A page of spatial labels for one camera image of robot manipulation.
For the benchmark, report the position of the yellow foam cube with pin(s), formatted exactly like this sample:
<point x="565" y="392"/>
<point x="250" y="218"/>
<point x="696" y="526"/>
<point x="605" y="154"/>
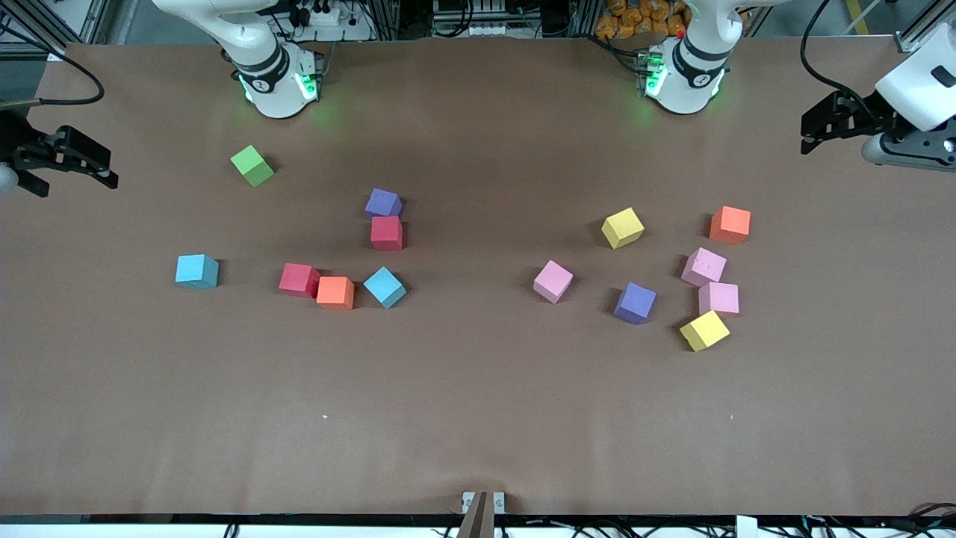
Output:
<point x="703" y="331"/>
<point x="622" y="228"/>

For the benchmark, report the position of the red foam cube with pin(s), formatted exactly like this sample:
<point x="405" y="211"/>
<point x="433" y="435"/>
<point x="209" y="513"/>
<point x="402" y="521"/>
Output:
<point x="387" y="233"/>
<point x="299" y="279"/>

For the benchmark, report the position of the pink foam cube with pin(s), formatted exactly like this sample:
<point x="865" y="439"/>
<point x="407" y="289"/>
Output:
<point x="718" y="299"/>
<point x="553" y="281"/>
<point x="703" y="266"/>

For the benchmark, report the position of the brown table cover sheet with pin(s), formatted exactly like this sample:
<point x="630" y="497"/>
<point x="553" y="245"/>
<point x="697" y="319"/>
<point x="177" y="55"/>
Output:
<point x="478" y="411"/>

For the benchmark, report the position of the bag of orange fruits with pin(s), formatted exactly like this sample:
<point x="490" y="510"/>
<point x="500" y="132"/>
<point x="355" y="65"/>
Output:
<point x="635" y="19"/>

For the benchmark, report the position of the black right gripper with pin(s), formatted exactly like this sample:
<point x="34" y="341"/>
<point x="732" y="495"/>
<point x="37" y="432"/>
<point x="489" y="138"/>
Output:
<point x="16" y="142"/>

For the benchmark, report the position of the aluminium frame profile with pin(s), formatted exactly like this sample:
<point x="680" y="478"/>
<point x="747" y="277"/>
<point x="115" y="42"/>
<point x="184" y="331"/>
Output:
<point x="910" y="41"/>
<point x="95" y="19"/>

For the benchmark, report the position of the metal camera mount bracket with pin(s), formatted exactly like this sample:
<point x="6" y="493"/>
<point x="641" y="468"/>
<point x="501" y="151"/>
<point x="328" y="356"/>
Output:
<point x="482" y="515"/>

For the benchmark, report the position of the aluminium frame post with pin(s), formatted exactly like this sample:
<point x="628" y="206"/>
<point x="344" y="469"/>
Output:
<point x="386" y="19"/>
<point x="584" y="19"/>

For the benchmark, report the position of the orange foam cube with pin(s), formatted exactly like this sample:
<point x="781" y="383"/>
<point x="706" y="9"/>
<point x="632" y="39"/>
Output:
<point x="730" y="224"/>
<point x="334" y="292"/>

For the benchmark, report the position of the green foam cube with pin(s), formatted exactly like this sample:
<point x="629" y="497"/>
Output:
<point x="252" y="166"/>

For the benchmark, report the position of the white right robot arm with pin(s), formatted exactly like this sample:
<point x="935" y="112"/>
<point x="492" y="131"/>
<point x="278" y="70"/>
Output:
<point x="272" y="75"/>

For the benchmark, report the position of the purple foam cube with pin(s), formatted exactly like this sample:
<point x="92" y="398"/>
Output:
<point x="383" y="202"/>
<point x="635" y="302"/>

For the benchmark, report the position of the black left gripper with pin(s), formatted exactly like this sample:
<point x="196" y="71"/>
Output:
<point x="861" y="118"/>

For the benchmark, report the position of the light blue foam cube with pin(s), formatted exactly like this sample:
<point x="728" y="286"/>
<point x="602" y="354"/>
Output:
<point x="196" y="270"/>
<point x="385" y="287"/>

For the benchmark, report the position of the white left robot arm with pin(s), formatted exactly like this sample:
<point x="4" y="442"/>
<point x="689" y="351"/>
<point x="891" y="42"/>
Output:
<point x="691" y="75"/>

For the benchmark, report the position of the white power strip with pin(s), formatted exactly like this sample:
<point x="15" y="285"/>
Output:
<point x="355" y="31"/>

